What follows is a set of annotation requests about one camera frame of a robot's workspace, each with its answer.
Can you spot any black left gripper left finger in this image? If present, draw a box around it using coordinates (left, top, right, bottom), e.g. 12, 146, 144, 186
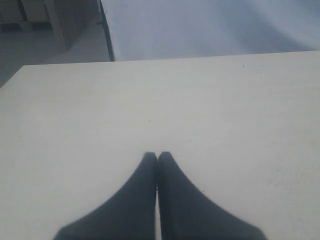
54, 152, 157, 240

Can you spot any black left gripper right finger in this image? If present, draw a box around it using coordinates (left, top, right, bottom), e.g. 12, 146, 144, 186
157, 151, 266, 240

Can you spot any white backdrop cloth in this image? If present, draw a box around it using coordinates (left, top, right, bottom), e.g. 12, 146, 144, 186
102, 0, 320, 61

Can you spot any black backdrop stand pole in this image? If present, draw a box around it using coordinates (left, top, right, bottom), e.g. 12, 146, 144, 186
97, 0, 115, 62

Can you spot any wooden furniture in background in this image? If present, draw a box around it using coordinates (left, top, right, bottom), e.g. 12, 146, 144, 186
0, 0, 70, 50

